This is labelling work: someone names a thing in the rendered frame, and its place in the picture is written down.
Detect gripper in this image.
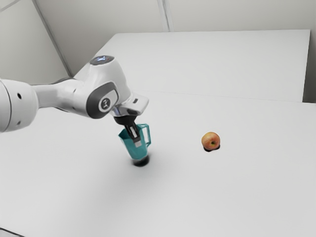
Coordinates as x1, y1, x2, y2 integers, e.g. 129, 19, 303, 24
113, 115, 142, 149

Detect red yellow apple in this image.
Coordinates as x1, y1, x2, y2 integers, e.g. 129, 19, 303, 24
201, 131, 221, 151

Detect teal faceted mug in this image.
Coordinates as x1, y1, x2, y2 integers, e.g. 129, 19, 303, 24
118, 123, 152, 160

